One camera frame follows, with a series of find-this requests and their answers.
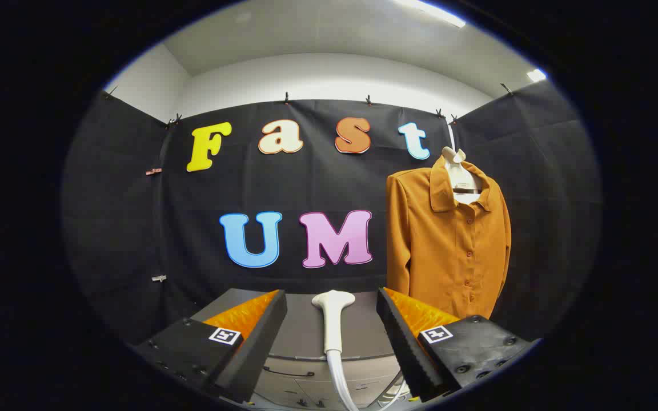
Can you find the long ceiling light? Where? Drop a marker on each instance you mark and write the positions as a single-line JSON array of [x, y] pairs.
[[437, 12]]

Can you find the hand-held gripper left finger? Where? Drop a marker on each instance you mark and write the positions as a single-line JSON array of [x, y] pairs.
[[260, 342]]

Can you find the small ceiling light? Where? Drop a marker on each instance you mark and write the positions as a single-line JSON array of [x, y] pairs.
[[536, 75]]

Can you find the black backdrop cloth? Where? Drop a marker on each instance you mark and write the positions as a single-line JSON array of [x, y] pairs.
[[306, 182]]

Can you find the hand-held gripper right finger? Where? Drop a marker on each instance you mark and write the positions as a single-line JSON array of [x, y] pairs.
[[406, 348]]

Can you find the white clothes hanger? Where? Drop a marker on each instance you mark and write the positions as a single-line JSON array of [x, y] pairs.
[[456, 171]]

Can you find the grey cabinet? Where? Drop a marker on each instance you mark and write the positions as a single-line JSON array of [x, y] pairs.
[[306, 334]]

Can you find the orange button-up shirt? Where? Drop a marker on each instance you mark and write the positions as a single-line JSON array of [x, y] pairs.
[[443, 257]]

